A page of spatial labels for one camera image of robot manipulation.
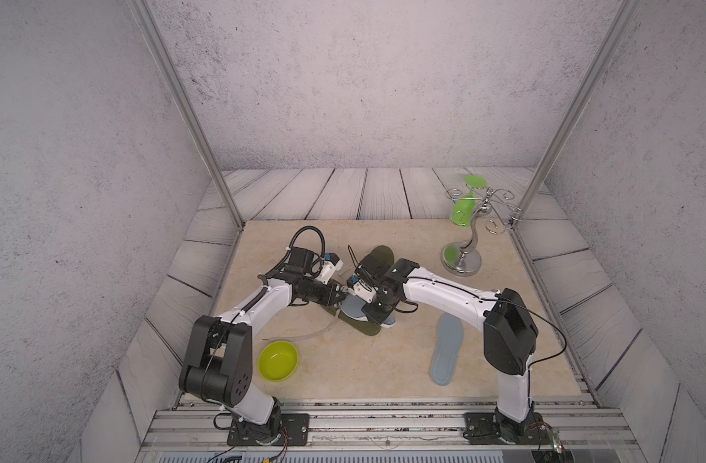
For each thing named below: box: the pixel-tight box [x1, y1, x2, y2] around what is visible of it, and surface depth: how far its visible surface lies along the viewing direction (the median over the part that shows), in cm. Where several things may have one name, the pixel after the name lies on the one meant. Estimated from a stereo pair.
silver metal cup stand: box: [440, 187, 516, 277], surface depth 107 cm
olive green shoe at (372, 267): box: [348, 245, 395, 286], surface depth 70 cm
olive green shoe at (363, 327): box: [320, 304, 382, 336], surface depth 91 cm
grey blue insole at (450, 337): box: [430, 312, 464, 386], surface depth 85 cm
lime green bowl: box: [258, 339, 300, 382], surface depth 84 cm
